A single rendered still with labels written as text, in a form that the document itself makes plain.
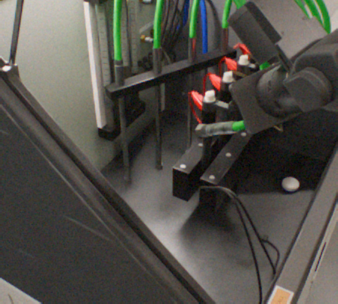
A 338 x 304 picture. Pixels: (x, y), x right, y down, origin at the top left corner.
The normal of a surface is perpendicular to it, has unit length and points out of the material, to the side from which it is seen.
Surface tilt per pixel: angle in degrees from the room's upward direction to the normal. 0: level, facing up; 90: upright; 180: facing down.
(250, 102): 50
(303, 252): 0
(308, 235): 0
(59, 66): 90
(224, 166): 0
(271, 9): 43
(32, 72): 90
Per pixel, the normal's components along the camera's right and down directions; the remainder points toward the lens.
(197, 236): 0.00, -0.79
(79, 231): -0.50, 0.53
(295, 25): 0.14, -0.18
